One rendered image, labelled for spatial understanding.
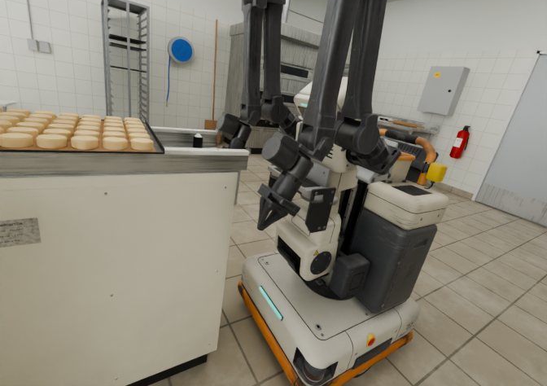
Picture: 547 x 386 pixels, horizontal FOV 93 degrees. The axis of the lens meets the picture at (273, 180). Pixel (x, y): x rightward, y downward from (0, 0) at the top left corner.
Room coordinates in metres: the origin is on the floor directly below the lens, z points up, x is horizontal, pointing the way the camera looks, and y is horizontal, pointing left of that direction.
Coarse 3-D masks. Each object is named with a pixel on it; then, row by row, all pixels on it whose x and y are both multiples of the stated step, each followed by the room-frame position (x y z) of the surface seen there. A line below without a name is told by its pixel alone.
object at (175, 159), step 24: (0, 168) 0.48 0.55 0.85; (24, 168) 0.50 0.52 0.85; (48, 168) 0.52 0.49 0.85; (72, 168) 0.54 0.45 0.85; (96, 168) 0.56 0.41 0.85; (120, 168) 0.59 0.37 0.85; (144, 168) 0.62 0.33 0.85; (168, 168) 0.65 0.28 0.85; (192, 168) 0.69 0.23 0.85; (216, 168) 0.73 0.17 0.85; (240, 168) 0.77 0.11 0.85
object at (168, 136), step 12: (156, 132) 0.90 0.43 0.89; (168, 132) 0.92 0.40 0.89; (180, 132) 0.94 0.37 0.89; (192, 132) 0.97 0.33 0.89; (204, 132) 0.99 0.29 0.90; (216, 132) 1.02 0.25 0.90; (168, 144) 0.92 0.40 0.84; (180, 144) 0.95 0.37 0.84; (192, 144) 0.97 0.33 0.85; (204, 144) 1.00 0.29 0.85; (216, 144) 1.02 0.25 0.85
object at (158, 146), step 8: (152, 136) 0.76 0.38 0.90; (160, 144) 0.65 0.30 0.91; (56, 152) 0.50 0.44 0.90; (64, 152) 0.50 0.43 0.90; (72, 152) 0.51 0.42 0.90; (80, 152) 0.52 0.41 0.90; (88, 152) 0.52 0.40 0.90; (96, 152) 0.53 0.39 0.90; (104, 152) 0.54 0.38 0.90; (112, 152) 0.55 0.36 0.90; (120, 152) 0.56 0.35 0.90; (128, 152) 0.57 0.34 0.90; (136, 152) 0.58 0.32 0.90; (144, 152) 0.58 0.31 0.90; (152, 152) 0.59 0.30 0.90; (160, 152) 0.60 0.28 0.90
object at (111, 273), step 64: (0, 192) 0.46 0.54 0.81; (64, 192) 0.52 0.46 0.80; (128, 192) 0.59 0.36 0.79; (192, 192) 0.68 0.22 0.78; (0, 256) 0.45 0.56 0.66; (64, 256) 0.51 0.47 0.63; (128, 256) 0.59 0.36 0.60; (192, 256) 0.69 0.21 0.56; (0, 320) 0.44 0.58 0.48; (64, 320) 0.51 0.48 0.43; (128, 320) 0.59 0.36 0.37; (192, 320) 0.69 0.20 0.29; (0, 384) 0.43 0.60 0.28; (64, 384) 0.49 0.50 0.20; (128, 384) 0.61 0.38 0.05
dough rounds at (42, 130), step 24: (0, 120) 0.60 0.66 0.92; (24, 120) 0.63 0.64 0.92; (48, 120) 0.70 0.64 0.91; (72, 120) 0.73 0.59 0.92; (96, 120) 0.76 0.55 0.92; (120, 120) 0.85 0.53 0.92; (0, 144) 0.47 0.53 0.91; (24, 144) 0.49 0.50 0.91; (48, 144) 0.50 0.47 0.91; (72, 144) 0.54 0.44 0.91; (96, 144) 0.56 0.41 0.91; (120, 144) 0.58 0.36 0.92; (144, 144) 0.60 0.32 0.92
